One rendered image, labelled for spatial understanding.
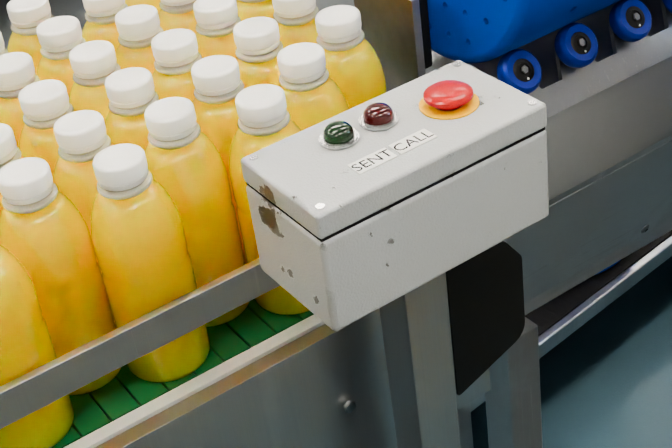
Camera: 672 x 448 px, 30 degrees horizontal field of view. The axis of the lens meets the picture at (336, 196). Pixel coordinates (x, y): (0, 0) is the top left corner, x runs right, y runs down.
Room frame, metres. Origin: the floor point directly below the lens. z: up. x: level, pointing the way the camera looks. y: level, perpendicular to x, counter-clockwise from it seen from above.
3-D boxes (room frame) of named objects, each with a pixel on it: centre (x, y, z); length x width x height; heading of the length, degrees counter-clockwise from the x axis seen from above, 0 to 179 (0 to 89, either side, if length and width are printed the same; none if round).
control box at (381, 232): (0.76, -0.05, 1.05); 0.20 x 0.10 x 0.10; 120
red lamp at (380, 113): (0.78, -0.04, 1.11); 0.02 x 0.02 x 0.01
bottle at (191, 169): (0.85, 0.12, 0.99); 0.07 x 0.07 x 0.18
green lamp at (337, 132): (0.76, -0.01, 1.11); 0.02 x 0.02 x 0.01
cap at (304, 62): (0.91, 0.01, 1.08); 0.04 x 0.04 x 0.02
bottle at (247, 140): (0.85, 0.05, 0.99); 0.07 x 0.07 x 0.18
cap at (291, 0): (1.03, 0.01, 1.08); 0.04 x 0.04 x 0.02
